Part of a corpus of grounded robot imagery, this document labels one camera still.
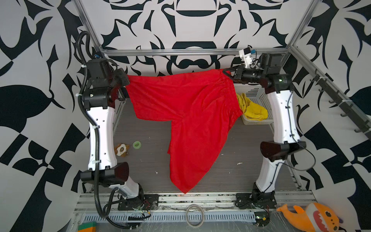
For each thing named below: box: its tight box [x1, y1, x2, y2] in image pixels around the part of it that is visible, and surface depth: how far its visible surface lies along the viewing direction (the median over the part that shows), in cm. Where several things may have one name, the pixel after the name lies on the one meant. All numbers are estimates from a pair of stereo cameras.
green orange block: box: [77, 221, 97, 232], surface depth 67 cm
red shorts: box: [126, 69, 243, 194], surface depth 73 cm
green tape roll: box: [132, 140, 142, 150], surface depth 96 cm
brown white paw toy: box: [114, 143, 130, 158], surface depth 91 cm
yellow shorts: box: [236, 92, 269, 122], surface depth 101 cm
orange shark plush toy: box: [276, 202, 341, 232], surface depth 66 cm
